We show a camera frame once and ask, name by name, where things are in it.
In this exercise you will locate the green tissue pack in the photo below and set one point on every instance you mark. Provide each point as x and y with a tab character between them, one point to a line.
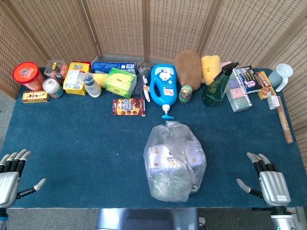
120	82

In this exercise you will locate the woven folding screen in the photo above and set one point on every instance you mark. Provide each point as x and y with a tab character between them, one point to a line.
148	26

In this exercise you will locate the pink object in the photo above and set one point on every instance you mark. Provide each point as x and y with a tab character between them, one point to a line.
225	64

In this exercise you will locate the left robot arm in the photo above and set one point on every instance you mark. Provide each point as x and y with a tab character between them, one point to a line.
3	219

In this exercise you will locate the red cylindrical snack canister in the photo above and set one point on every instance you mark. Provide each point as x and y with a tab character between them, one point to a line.
28	74

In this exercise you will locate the yellow Lipo biscuit box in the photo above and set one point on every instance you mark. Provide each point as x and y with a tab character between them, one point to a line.
75	77

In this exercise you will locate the Hello Panda biscuit box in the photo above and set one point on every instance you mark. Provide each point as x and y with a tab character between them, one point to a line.
129	106

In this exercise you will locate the clear round glass object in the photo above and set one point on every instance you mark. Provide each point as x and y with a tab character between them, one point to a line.
144	67

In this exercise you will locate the brown capybara plush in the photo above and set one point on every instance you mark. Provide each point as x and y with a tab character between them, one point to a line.
188	69

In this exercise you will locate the dark blue snack packet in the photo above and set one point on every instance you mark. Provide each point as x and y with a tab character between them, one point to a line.
247	79

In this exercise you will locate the small yellow red box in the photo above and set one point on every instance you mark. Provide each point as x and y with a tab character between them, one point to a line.
35	96

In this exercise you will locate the clear bottle with blue cap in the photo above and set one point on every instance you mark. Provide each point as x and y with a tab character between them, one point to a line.
92	85

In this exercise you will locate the clear plastic bag with goods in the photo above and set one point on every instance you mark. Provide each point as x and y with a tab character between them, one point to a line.
173	163

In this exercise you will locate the small jar with white lid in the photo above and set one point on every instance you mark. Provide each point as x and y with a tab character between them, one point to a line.
52	88

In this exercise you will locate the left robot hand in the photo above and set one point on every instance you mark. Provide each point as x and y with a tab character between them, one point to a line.
8	182

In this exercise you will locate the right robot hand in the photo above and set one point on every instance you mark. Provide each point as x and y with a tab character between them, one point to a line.
273	185

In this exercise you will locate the green painted egg toy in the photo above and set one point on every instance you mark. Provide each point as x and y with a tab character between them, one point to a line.
185	94

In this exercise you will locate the yellow sponge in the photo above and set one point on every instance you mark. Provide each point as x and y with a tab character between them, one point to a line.
99	79

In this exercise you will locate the clear box with red contents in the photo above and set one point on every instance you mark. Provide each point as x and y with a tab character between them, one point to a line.
56	69

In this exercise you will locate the green spray bottle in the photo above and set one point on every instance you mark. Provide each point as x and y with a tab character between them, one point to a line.
216	88

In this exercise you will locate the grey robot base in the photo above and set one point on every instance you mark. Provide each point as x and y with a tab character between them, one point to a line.
147	219

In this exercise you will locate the pastel tissue multipack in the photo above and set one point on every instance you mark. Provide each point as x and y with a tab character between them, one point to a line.
237	92

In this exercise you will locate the blue table cloth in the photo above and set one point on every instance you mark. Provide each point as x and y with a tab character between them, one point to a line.
84	148

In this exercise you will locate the yellow red snack box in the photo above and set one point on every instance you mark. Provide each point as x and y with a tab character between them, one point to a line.
265	83

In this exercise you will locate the small white box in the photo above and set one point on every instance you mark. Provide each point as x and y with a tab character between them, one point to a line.
273	102

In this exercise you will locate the blue flat box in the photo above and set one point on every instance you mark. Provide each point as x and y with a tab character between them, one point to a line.
112	67

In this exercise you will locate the dark grey cloth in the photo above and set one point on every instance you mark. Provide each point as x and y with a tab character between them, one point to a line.
138	87

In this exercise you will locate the yellow plush toy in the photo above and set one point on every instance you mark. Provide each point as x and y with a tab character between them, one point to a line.
210	68

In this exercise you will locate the light blue plastic mug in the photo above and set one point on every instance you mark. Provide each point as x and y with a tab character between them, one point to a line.
281	74

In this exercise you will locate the blue detergent pump bottle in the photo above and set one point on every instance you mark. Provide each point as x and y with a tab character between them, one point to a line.
164	83

